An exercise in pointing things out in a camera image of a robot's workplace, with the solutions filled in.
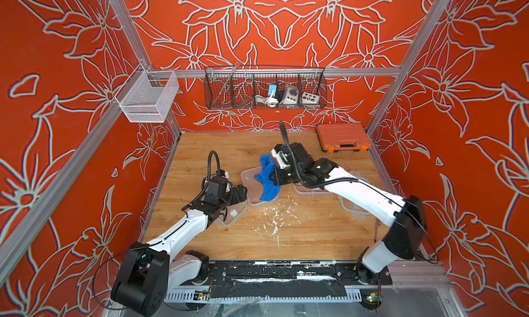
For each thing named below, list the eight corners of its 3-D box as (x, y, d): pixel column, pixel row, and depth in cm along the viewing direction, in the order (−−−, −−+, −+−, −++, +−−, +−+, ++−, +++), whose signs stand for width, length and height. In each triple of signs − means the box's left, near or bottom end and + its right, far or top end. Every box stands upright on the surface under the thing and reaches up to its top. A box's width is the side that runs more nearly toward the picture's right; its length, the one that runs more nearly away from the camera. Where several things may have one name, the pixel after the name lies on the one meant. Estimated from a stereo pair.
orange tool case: (322, 152, 111) (323, 147, 108) (316, 129, 123) (317, 123, 120) (369, 152, 111) (373, 147, 108) (359, 128, 123) (362, 123, 120)
